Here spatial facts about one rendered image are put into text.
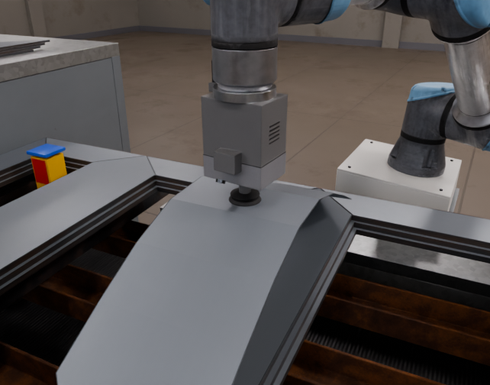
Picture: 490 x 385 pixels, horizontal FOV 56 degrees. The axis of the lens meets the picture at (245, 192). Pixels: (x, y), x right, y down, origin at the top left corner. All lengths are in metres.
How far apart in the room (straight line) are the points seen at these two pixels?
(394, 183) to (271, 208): 0.68
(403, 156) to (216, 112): 0.82
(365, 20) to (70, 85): 8.35
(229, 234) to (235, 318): 0.11
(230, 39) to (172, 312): 0.29
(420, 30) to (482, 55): 8.33
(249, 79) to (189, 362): 0.30
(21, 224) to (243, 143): 0.51
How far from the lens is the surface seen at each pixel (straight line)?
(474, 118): 1.16
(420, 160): 1.28
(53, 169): 1.15
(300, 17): 0.57
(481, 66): 1.04
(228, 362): 0.47
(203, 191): 0.63
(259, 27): 0.51
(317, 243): 0.78
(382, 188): 1.23
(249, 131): 0.53
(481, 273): 1.11
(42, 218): 0.93
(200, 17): 11.06
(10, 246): 0.86
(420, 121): 1.26
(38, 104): 1.40
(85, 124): 1.53
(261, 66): 0.52
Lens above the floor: 1.25
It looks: 26 degrees down
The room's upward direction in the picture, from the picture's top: straight up
